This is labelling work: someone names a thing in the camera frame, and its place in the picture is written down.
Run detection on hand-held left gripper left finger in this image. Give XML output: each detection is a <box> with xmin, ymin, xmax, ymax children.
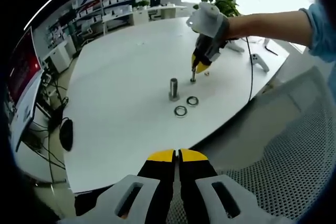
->
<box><xmin>56</xmin><ymin>148</ymin><xmax>176</xmax><ymax>224</ymax></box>

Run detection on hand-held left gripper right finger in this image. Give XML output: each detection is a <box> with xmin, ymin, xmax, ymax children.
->
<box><xmin>178</xmin><ymin>148</ymin><xmax>290</xmax><ymax>224</ymax></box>

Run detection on large steel threaded stud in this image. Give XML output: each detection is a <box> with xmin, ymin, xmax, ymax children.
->
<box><xmin>167</xmin><ymin>77</ymin><xmax>181</xmax><ymax>102</ymax></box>

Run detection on large steel washer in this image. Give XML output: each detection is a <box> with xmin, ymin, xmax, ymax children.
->
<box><xmin>173</xmin><ymin>105</ymin><xmax>188</xmax><ymax>118</ymax></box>
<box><xmin>186</xmin><ymin>95</ymin><xmax>200</xmax><ymax>108</ymax></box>

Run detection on white handheld controller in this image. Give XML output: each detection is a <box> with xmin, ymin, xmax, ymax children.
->
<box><xmin>250</xmin><ymin>53</ymin><xmax>270</xmax><ymax>73</ymax></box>
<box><xmin>226</xmin><ymin>41</ymin><xmax>245</xmax><ymax>53</ymax></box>

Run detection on potted green plant white pot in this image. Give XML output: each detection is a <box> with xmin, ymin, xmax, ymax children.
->
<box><xmin>193</xmin><ymin>0</ymin><xmax>241</xmax><ymax>18</ymax></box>

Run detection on white background desk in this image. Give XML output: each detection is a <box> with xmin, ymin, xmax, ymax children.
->
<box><xmin>132</xmin><ymin>3</ymin><xmax>188</xmax><ymax>22</ymax></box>

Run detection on black hex key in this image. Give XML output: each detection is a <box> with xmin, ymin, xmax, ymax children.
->
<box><xmin>265</xmin><ymin>45</ymin><xmax>279</xmax><ymax>57</ymax></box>

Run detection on small green potted plant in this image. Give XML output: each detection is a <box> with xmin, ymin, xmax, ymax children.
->
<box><xmin>135</xmin><ymin>0</ymin><xmax>151</xmax><ymax>10</ymax></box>

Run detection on white storage shelf unit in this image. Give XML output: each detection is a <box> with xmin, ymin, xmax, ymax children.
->
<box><xmin>70</xmin><ymin>0</ymin><xmax>138</xmax><ymax>41</ymax></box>

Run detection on grey mesh office chair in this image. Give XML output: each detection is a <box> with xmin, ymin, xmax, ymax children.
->
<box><xmin>199</xmin><ymin>65</ymin><xmax>336</xmax><ymax>221</ymax></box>

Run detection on black computer mouse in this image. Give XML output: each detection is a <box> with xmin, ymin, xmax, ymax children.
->
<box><xmin>59</xmin><ymin>118</ymin><xmax>75</xmax><ymax>152</ymax></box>

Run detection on white background office chair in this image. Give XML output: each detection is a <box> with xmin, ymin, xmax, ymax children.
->
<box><xmin>78</xmin><ymin>23</ymin><xmax>96</xmax><ymax>47</ymax></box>

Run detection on white low cabinet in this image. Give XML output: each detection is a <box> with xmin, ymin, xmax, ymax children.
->
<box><xmin>43</xmin><ymin>42</ymin><xmax>75</xmax><ymax>74</ymax></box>

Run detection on small white box device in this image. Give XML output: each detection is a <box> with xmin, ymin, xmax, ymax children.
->
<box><xmin>40</xmin><ymin>72</ymin><xmax>52</xmax><ymax>86</ymax></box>

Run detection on red screen computer monitor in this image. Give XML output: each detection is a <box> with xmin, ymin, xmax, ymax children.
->
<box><xmin>7</xmin><ymin>26</ymin><xmax>45</xmax><ymax>153</ymax></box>

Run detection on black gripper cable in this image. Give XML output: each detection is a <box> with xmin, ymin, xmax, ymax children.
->
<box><xmin>245</xmin><ymin>36</ymin><xmax>255</xmax><ymax>102</ymax></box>

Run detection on black floor cables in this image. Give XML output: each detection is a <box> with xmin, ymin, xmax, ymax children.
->
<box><xmin>43</xmin><ymin>76</ymin><xmax>70</xmax><ymax>133</ymax></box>

